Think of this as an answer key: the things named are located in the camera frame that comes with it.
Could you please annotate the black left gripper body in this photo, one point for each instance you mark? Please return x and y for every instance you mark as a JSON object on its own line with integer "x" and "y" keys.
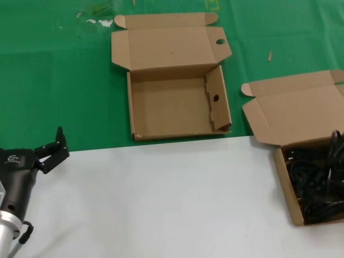
{"x": 18, "y": 172}

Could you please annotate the cardboard box with round hole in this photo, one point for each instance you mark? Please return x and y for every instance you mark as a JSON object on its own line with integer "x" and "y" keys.
{"x": 172, "y": 107}

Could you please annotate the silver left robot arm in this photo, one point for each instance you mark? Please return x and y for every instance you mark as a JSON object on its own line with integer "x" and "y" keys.
{"x": 6, "y": 231}

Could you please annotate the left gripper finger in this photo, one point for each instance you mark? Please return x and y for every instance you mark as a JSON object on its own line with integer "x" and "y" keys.
{"x": 55, "y": 153}

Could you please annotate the open brown cardboard box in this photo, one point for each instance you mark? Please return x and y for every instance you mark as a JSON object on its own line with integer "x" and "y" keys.
{"x": 282, "y": 107}

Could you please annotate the green table cloth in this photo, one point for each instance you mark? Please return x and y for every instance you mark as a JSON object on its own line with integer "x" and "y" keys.
{"x": 53, "y": 80}

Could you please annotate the torn clear tape patch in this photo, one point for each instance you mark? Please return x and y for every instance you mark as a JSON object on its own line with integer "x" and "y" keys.
{"x": 104, "y": 23}

